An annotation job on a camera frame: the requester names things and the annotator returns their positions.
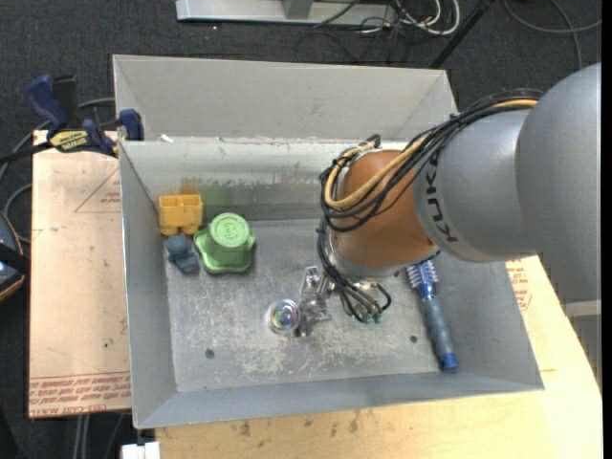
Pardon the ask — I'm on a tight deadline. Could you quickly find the clear glass ball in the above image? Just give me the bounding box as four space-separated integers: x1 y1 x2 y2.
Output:
265 298 303 338

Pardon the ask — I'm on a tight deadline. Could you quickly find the brown cardboard board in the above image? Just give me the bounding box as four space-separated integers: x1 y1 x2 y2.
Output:
28 129 133 420

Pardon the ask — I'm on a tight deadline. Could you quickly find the blue-grey toy figure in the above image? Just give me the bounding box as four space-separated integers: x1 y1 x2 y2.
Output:
164 234 202 275

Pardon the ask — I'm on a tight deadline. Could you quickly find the grey metal bin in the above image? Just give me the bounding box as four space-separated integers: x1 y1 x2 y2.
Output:
112 54 546 430

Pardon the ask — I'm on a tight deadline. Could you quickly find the yellow toy brick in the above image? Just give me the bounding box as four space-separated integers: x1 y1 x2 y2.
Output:
158 193 205 237

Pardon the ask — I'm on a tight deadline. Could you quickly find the green star-shaped cup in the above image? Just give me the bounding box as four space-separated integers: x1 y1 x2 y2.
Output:
192 211 257 276

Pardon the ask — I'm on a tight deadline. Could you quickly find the blue brush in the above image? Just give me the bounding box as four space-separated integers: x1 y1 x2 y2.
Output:
404 257 461 373

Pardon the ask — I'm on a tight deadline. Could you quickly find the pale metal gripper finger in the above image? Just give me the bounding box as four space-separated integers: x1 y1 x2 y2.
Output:
295 303 333 339
298 264 321 306

